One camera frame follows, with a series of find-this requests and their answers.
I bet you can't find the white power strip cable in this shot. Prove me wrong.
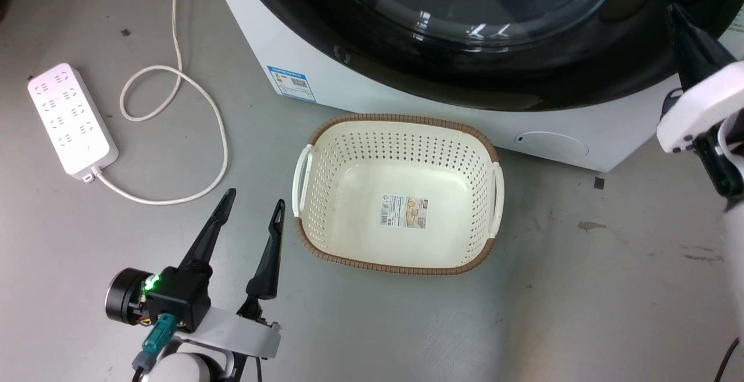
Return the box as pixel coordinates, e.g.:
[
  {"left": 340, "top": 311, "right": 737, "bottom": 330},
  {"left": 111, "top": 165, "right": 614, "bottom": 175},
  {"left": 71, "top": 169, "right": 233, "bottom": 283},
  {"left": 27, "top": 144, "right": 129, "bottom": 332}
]
[{"left": 81, "top": 0, "right": 230, "bottom": 206}]

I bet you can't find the paper product label sticker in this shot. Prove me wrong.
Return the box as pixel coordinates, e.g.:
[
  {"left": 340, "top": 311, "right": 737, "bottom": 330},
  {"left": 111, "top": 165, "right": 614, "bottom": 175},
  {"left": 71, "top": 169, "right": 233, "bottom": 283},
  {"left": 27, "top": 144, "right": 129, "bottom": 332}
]
[{"left": 380, "top": 195, "right": 430, "bottom": 230}]

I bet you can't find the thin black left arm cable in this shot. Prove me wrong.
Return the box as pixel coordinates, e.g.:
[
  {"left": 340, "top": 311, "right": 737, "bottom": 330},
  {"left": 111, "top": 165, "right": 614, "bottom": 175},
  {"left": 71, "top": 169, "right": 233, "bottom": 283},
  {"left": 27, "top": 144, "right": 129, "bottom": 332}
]
[{"left": 230, "top": 354, "right": 263, "bottom": 382}]

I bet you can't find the cream laundry basket brown rim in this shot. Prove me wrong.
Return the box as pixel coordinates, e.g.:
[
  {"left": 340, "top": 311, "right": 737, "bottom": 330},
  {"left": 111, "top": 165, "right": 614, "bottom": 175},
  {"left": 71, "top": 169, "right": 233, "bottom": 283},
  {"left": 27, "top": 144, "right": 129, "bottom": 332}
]
[{"left": 292, "top": 113, "right": 505, "bottom": 277}]

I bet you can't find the black round washing machine door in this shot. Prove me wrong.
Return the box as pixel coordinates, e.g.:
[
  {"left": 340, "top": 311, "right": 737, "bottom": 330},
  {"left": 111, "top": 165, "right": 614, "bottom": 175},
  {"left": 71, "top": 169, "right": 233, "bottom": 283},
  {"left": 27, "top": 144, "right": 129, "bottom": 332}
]
[{"left": 237, "top": 0, "right": 744, "bottom": 112}]

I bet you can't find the teal connector camera cable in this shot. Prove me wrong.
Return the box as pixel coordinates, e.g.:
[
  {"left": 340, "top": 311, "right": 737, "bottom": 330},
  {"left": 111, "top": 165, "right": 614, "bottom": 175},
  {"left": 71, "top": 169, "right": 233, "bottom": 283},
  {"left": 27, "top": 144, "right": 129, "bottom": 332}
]
[{"left": 132, "top": 312, "right": 177, "bottom": 374}]

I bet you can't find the white power strip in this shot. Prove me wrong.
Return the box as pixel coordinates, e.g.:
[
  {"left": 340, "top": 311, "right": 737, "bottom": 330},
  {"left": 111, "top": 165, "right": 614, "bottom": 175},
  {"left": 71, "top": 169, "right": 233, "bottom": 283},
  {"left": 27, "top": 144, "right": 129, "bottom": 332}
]
[{"left": 27, "top": 63, "right": 120, "bottom": 181}]

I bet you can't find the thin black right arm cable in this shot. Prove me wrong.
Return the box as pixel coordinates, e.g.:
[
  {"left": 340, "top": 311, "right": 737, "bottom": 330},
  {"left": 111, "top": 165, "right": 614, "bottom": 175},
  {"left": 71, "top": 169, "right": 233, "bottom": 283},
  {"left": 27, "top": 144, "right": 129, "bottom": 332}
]
[{"left": 711, "top": 335, "right": 744, "bottom": 382}]

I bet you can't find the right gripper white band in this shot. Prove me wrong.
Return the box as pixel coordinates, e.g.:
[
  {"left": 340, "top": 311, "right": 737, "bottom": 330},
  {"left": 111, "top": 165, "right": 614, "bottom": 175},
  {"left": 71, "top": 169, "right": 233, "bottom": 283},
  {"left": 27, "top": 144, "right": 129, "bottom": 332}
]
[{"left": 656, "top": 3, "right": 744, "bottom": 154}]

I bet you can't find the white front-load washing machine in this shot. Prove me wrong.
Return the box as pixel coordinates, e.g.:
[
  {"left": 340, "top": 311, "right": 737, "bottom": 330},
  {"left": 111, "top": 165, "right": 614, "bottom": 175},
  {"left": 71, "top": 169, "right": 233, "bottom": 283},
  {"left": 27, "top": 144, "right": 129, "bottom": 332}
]
[{"left": 206, "top": 0, "right": 744, "bottom": 173}]

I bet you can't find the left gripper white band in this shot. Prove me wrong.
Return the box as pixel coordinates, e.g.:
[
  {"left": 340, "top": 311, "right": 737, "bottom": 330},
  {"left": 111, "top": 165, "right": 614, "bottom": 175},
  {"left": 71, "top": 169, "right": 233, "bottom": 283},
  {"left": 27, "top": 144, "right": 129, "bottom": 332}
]
[{"left": 177, "top": 188, "right": 286, "bottom": 360}]

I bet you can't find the white drain filter cover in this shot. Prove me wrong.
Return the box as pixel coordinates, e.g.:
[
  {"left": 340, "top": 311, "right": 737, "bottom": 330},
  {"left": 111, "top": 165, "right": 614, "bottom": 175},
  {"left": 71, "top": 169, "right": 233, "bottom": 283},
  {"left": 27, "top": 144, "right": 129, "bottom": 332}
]
[{"left": 514, "top": 131, "right": 589, "bottom": 165}]

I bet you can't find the blue energy label sticker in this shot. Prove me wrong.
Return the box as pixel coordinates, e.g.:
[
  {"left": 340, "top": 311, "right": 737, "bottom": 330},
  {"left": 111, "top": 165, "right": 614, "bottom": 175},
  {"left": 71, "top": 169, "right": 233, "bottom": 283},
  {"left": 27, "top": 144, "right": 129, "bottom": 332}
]
[{"left": 267, "top": 65, "right": 318, "bottom": 103}]

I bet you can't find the black round left gripper motor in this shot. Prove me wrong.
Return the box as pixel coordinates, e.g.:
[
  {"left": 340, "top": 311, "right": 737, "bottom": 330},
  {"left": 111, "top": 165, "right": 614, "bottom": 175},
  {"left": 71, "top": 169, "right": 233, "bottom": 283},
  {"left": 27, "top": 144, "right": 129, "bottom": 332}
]
[{"left": 105, "top": 268, "right": 153, "bottom": 325}]

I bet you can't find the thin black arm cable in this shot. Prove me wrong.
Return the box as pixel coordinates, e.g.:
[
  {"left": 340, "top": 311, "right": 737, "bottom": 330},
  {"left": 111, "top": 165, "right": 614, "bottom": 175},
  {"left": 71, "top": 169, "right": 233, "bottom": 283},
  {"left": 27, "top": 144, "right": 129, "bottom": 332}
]
[
  {"left": 230, "top": 354, "right": 263, "bottom": 382},
  {"left": 711, "top": 335, "right": 744, "bottom": 382}
]

